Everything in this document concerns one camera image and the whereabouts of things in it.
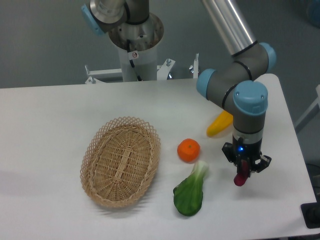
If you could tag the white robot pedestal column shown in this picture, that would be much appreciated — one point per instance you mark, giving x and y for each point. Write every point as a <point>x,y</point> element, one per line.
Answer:
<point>138,65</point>

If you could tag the green bok choy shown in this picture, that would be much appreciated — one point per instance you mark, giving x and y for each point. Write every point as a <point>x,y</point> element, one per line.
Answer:
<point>188,195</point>

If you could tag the oval wicker basket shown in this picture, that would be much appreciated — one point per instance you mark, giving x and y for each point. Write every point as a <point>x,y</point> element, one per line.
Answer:
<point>120,162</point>

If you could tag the orange tangerine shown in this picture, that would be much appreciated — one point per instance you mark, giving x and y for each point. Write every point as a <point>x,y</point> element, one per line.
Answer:
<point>188,150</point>

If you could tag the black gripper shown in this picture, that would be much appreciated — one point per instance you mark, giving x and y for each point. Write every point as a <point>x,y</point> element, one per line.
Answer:
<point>235,151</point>

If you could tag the purple sweet potato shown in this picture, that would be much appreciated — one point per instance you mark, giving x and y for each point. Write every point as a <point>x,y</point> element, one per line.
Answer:
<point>240,180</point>

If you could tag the white frame at right edge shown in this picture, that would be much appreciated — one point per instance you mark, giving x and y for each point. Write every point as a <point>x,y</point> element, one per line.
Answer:
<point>312,110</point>

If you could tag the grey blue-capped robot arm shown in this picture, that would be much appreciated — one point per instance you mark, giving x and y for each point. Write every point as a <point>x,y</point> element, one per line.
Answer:
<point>134,29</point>

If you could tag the black device at table edge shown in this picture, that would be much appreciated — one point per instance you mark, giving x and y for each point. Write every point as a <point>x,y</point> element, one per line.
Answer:
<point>311,214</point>

